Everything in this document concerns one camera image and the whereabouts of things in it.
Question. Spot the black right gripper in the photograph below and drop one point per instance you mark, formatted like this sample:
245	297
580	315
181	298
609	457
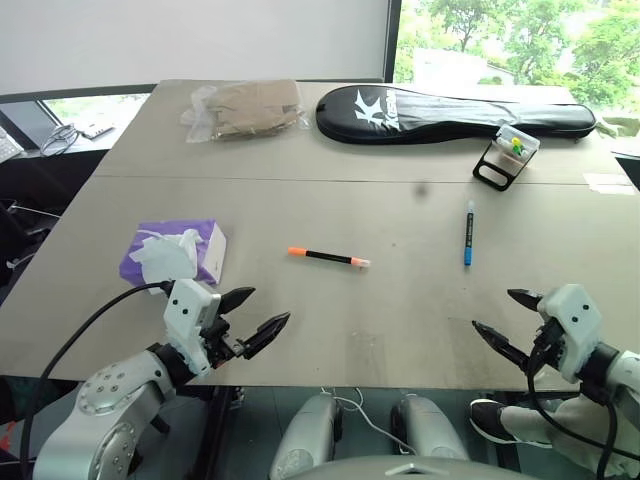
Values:
550	345

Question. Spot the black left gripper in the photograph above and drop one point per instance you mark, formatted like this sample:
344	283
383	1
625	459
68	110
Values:
220	345

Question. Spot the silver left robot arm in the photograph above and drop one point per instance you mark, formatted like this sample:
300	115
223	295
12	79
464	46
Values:
110	400

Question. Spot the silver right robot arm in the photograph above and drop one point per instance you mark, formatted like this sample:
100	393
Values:
627	372

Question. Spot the blue marker pen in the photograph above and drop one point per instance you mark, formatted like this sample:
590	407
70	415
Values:
469	235

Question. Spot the black pen with orange caps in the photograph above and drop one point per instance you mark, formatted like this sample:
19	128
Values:
327	257

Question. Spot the purple tissue pack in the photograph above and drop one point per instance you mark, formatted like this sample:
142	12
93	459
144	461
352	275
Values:
150	260

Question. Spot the black and white shoe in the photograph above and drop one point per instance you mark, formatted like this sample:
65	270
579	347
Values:
487	417

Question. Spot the beige trouser leg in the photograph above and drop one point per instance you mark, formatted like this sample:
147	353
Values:
565	425

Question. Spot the black table leg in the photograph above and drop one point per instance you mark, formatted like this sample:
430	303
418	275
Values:
220	430

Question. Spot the silver left robot leg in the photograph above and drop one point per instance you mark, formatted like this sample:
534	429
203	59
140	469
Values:
307	430

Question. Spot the silver robot leg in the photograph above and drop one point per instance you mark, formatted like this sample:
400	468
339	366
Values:
430	430
307	430

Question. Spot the silver right robot leg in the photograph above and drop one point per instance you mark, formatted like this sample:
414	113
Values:
430	430

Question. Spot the black metal stand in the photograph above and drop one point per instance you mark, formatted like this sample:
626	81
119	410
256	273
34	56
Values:
492	175

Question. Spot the grey robot torso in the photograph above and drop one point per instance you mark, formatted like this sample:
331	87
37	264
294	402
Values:
415	467

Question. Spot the plastic bag with brown cloth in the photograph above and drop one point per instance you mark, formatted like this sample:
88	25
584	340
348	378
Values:
250	107

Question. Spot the black racket bag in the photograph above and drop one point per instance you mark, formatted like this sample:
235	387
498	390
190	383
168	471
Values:
430	115

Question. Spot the white flat device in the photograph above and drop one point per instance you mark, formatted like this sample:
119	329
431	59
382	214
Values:
96	130

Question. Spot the black chair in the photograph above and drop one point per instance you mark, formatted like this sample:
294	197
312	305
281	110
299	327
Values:
20	240

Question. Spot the grey keyboard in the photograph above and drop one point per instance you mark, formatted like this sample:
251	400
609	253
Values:
7	145

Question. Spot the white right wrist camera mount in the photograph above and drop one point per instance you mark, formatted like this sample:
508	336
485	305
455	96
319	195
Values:
575	320

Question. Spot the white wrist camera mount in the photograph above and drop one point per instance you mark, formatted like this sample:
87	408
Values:
575	320
186	305

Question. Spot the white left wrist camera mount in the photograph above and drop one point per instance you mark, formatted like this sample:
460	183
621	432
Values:
186	305

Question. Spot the black window frame post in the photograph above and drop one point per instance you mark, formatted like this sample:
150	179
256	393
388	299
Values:
392	40

